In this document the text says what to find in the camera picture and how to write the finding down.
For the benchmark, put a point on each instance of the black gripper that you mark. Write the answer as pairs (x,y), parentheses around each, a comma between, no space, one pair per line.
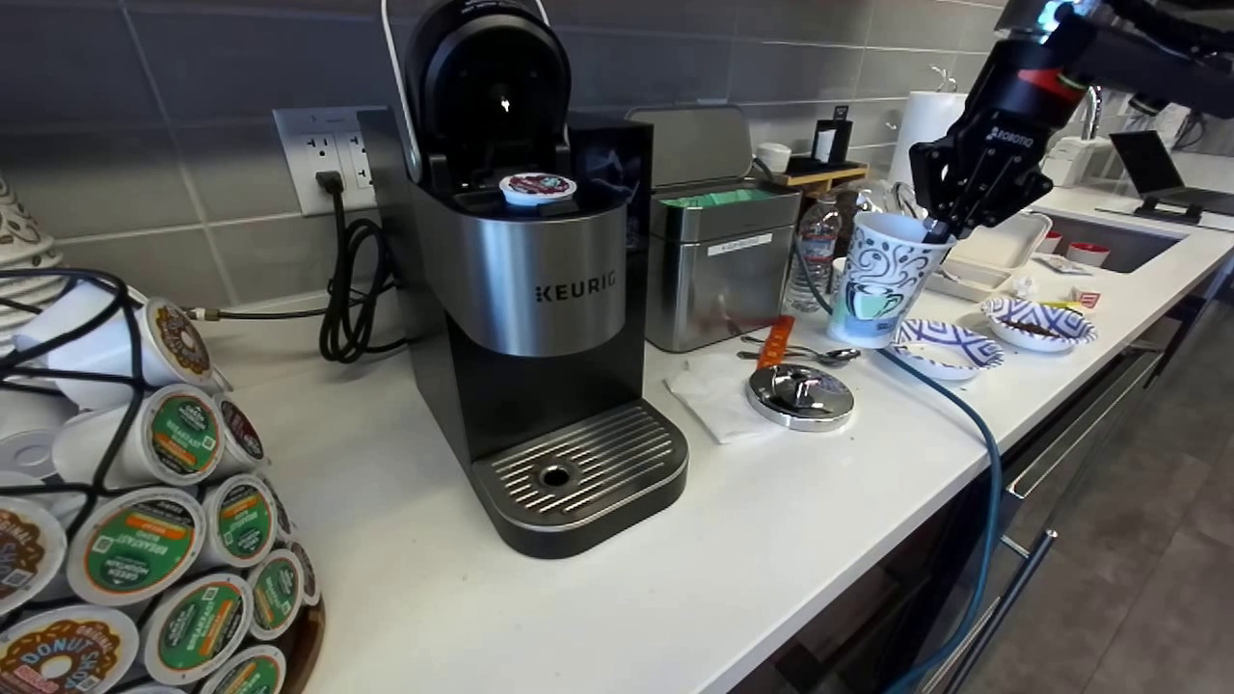
(987,162)

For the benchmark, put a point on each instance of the patterned paper cup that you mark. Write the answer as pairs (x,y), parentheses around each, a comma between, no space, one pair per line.
(885,272)

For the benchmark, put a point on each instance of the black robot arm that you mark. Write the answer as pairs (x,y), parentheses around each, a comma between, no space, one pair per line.
(1131,46)

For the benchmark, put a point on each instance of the white takeout container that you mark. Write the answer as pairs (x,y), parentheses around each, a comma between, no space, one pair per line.
(987,257)

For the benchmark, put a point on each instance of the paper towel roll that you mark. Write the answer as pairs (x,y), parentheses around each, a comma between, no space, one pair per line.
(924,122)

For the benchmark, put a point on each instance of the far patterned paper bowl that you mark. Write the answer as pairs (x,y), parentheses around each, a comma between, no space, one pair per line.
(1037,329)

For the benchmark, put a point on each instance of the patterned paper bowl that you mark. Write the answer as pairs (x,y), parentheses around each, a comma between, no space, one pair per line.
(1037,329)
(946,353)

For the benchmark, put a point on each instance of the near patterned paper bowl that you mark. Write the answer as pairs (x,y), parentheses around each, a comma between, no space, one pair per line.
(946,353)

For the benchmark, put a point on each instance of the wooden rack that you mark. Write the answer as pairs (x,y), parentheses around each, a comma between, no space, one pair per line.
(825,150)

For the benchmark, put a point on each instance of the metal tin box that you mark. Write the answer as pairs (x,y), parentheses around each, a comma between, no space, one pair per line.
(713,262)

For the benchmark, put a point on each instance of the black laptop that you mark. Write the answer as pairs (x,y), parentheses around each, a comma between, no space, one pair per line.
(1159,179)

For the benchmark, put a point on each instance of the white paper napkin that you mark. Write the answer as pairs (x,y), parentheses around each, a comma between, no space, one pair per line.
(713,392)

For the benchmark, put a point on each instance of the K-cup pod in machine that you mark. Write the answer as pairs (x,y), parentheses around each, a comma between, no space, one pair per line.
(533,191)

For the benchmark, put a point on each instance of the Keurig coffee machine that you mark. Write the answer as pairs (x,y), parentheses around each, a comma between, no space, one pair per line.
(525,323)

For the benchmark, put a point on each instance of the K-cup pod carousel rack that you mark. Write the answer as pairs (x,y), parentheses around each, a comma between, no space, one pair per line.
(142,544)

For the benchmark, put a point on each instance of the orange handled utensil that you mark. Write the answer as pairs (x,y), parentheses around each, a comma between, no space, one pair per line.
(776,344)

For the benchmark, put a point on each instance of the white wall outlet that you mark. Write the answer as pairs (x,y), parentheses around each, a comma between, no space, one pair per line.
(326,141)

